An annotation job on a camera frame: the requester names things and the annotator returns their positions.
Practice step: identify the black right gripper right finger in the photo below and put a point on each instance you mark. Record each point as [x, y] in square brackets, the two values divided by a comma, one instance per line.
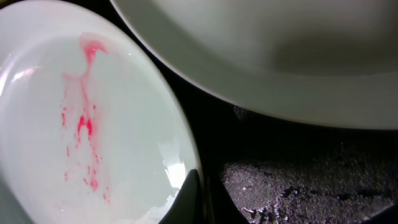
[388, 216]

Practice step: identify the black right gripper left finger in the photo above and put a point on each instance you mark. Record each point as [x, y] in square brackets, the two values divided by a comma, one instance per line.
[187, 207]

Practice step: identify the black round tray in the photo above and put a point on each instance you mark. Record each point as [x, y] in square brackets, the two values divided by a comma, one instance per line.
[263, 169]

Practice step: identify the mint plate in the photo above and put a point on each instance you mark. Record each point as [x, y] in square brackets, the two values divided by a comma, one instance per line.
[324, 62]
[90, 130]

